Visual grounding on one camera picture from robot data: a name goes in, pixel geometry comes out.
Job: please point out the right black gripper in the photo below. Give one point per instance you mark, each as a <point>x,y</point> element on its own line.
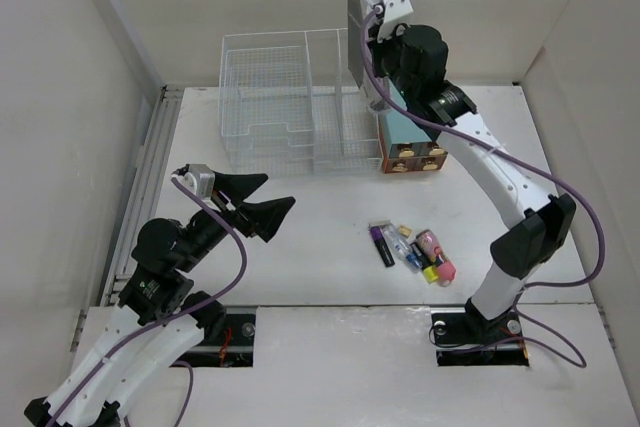
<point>377,49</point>

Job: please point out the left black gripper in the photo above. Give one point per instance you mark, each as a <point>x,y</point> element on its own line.
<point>263,217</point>

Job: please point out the grey setup guide booklet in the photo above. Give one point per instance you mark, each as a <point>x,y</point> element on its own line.
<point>356,11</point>

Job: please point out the clear drawer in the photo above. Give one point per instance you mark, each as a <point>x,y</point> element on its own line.
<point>431,163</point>
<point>400,165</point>

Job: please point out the blue cap clear pen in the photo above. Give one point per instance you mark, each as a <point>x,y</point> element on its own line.
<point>402,247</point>

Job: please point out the pink cartoon glue bottle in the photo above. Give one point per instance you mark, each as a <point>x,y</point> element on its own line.
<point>431,246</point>

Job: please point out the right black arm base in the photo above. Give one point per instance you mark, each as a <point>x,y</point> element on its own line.
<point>463,338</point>

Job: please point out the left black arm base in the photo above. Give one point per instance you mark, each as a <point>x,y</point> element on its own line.
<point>230,344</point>

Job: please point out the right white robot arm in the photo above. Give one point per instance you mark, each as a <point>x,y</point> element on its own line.
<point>537,222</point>

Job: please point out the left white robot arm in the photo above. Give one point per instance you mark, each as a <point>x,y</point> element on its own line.
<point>158,316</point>

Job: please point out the teal mini drawer cabinet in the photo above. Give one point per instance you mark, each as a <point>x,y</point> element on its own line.
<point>401,138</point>

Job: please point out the small silver staple box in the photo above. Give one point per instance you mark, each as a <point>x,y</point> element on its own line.
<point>379,223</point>

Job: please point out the purple cap black marker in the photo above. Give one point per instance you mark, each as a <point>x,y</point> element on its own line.
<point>381,246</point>

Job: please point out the small tan eraser block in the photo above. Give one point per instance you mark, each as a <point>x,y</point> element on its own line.
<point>404,231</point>

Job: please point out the yellow cap black highlighter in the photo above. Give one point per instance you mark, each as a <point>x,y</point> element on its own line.
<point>428,269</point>

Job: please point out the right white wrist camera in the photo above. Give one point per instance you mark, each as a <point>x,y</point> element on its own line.
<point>390,14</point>

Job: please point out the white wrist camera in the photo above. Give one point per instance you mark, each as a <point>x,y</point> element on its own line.
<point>199,179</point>
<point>390,14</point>

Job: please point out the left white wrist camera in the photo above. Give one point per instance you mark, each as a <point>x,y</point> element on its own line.
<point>199,179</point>

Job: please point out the white wire desk organizer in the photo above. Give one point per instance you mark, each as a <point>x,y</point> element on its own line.
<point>288,106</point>

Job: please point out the aluminium rail frame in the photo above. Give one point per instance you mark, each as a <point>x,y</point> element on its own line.
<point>150,166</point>

